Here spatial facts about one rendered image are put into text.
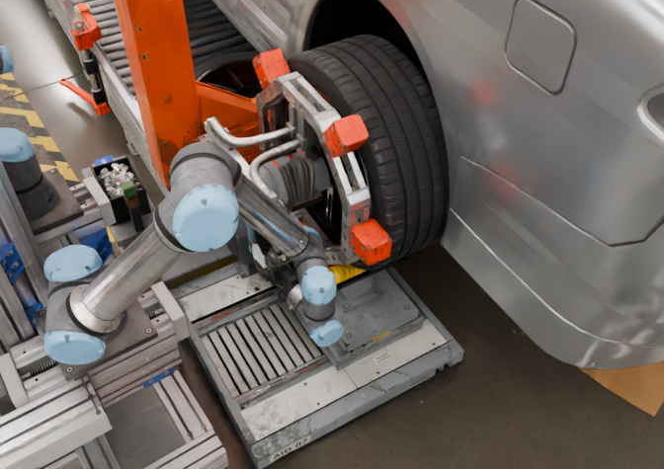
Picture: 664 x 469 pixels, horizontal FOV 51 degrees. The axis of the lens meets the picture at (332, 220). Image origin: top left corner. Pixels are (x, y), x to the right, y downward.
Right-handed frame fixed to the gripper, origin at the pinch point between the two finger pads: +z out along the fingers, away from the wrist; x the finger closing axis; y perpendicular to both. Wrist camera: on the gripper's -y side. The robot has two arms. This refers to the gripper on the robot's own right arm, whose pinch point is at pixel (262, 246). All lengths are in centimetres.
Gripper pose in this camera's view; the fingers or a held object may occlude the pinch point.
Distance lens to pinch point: 182.0
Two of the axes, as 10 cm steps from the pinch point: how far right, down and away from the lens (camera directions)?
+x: -8.6, 3.6, -3.7
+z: -5.1, -6.1, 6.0
